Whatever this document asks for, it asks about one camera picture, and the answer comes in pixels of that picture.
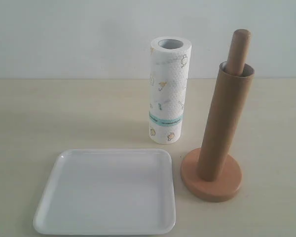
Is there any printed white paper towel roll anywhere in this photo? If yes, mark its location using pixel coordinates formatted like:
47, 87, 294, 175
149, 37, 192, 144

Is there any brown cardboard tube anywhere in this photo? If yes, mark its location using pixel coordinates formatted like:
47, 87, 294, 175
198, 62, 255, 182

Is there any wooden paper towel holder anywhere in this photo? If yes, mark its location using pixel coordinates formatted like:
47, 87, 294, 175
181, 29, 251, 202

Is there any white square plastic tray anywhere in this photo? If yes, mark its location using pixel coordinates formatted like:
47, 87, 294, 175
33, 148, 176, 236

